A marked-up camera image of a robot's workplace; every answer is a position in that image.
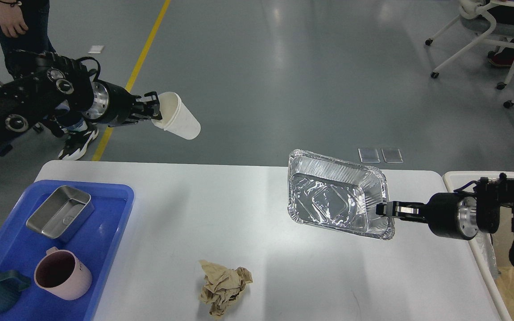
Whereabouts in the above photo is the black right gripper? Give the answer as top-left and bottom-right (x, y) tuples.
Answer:
(376, 193), (479, 241)

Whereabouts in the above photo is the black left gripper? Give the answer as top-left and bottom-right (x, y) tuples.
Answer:
(81, 80), (163, 127)

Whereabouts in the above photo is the white paper cup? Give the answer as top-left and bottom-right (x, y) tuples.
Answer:
(151, 92), (201, 140)

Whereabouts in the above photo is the aluminium foil tray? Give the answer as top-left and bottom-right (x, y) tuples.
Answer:
(287, 149), (394, 240)

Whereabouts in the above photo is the stainless steel rectangular container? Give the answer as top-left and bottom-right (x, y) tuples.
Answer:
(26, 185), (95, 243)

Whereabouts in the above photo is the pink mug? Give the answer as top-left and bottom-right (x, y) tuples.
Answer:
(34, 247), (92, 300)

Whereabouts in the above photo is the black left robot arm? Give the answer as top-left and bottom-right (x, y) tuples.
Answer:
(0, 50), (163, 155)

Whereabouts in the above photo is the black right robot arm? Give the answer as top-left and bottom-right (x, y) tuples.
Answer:
(376, 173), (514, 266)

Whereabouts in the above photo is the floor outlet plate right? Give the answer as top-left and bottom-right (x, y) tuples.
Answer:
(381, 148), (404, 163)

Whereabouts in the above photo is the floor outlet plate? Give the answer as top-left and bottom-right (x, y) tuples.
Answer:
(358, 148), (380, 163)
(381, 148), (404, 163)

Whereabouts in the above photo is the floor outlet plate left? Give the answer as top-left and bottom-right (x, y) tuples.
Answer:
(358, 148), (380, 163)

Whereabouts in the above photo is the plastic bag in bin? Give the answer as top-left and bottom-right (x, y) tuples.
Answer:
(474, 231), (500, 279)

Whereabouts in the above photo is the white plastic bin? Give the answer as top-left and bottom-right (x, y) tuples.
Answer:
(442, 171), (514, 321)

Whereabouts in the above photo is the person in dark jeans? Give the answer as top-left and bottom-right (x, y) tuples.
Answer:
(0, 0), (99, 161)

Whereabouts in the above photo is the blue plastic tray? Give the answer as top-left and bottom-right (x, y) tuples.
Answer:
(0, 180), (134, 321)

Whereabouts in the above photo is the crumpled brown paper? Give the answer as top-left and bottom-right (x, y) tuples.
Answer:
(199, 260), (253, 321)

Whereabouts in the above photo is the grey office chair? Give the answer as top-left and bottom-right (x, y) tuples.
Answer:
(425, 0), (514, 90)

